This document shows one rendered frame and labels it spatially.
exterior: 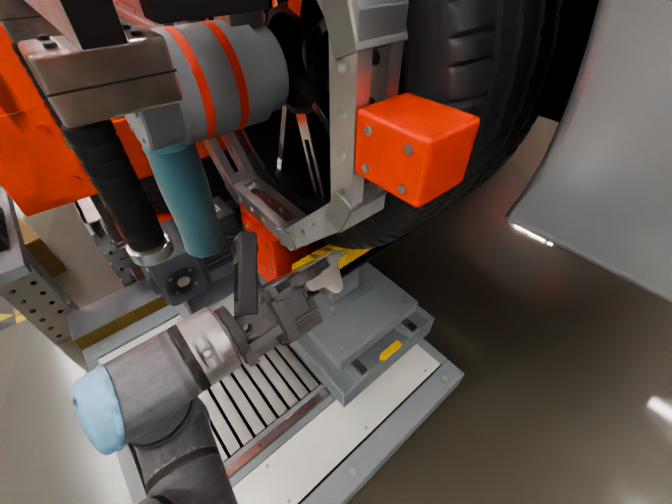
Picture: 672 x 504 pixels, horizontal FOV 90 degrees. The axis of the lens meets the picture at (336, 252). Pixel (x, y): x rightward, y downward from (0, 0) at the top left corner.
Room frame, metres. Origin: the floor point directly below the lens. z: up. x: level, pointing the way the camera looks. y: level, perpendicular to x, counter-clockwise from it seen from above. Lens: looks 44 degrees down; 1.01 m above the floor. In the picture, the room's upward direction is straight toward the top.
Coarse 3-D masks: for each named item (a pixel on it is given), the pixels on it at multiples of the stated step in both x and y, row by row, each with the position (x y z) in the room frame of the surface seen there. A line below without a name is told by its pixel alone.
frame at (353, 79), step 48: (336, 0) 0.34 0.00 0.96; (384, 0) 0.35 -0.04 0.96; (336, 48) 0.34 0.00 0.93; (384, 48) 0.36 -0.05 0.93; (336, 96) 0.35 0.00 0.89; (384, 96) 0.35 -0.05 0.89; (240, 144) 0.68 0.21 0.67; (336, 144) 0.35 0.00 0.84; (240, 192) 0.58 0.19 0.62; (336, 192) 0.34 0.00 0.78; (384, 192) 0.36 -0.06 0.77; (288, 240) 0.44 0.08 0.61
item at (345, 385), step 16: (416, 320) 0.59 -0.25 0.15; (432, 320) 0.58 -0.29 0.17; (288, 336) 0.54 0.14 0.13; (304, 336) 0.54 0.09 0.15; (384, 336) 0.54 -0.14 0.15; (400, 336) 0.54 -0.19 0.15; (416, 336) 0.53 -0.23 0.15; (304, 352) 0.48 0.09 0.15; (320, 352) 0.49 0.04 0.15; (368, 352) 0.49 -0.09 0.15; (384, 352) 0.47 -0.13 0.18; (400, 352) 0.49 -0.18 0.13; (320, 368) 0.43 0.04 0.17; (336, 368) 0.44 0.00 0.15; (352, 368) 0.43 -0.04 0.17; (368, 368) 0.43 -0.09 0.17; (384, 368) 0.45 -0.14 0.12; (336, 384) 0.38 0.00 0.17; (352, 384) 0.39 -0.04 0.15; (368, 384) 0.41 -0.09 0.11
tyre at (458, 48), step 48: (432, 0) 0.37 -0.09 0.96; (480, 0) 0.36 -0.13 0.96; (528, 0) 0.42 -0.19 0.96; (432, 48) 0.37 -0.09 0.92; (480, 48) 0.36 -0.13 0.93; (528, 48) 0.42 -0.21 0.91; (432, 96) 0.36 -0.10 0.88; (480, 96) 0.36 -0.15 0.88; (528, 96) 0.43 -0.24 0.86; (480, 144) 0.38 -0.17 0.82; (336, 240) 0.47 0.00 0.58; (384, 240) 0.39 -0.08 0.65
